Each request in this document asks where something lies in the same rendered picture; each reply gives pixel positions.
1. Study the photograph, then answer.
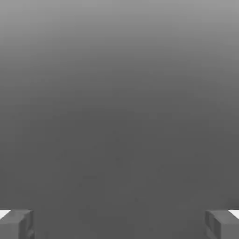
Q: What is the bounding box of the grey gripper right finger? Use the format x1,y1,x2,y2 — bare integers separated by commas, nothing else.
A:
204,209,239,239

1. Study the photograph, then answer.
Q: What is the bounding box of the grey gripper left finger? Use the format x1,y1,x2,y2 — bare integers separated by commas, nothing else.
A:
0,209,35,239

